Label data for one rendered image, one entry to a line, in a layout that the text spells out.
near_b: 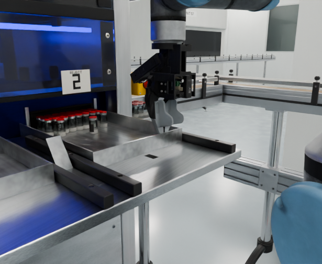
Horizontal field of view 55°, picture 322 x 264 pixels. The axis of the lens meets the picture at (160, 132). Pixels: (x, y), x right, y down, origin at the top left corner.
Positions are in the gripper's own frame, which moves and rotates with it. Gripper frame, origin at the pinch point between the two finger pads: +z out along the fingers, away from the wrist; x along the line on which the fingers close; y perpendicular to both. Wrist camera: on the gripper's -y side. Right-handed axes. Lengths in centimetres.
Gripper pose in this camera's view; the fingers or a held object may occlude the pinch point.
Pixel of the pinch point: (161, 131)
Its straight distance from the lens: 72.6
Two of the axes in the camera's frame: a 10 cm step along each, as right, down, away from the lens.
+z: 0.0, 9.7, 2.6
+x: 6.9, -1.9, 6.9
